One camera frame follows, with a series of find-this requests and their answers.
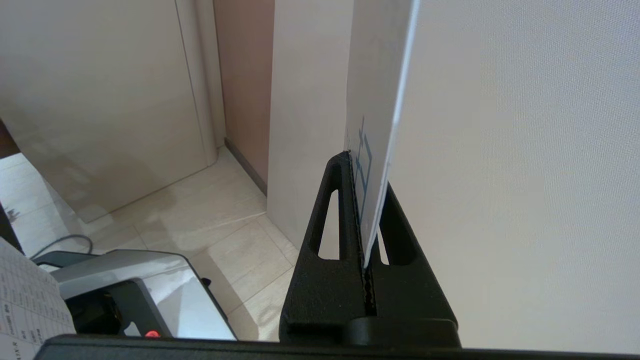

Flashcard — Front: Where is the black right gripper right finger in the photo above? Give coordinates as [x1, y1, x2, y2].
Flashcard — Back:
[367, 182, 453, 321]

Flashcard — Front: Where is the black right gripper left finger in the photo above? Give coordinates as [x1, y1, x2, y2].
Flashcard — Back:
[279, 151, 368, 345]

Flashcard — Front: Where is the white door hanger sign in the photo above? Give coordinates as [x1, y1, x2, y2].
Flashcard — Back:
[345, 0, 421, 271]

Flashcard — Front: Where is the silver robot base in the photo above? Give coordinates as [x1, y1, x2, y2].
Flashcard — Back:
[32, 248, 238, 342]

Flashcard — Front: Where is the white room door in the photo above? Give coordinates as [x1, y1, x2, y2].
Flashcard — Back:
[267, 0, 640, 353]

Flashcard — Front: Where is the dark skirting board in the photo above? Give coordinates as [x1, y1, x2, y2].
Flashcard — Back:
[224, 137, 268, 197]

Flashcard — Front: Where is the printed table paper sheet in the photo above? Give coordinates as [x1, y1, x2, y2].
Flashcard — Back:
[0, 237, 76, 360]

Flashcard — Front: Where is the brown wooden panel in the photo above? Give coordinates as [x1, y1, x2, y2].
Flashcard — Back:
[0, 120, 21, 160]

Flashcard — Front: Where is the grey floor cable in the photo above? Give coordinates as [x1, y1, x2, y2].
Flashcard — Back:
[30, 234, 95, 261]

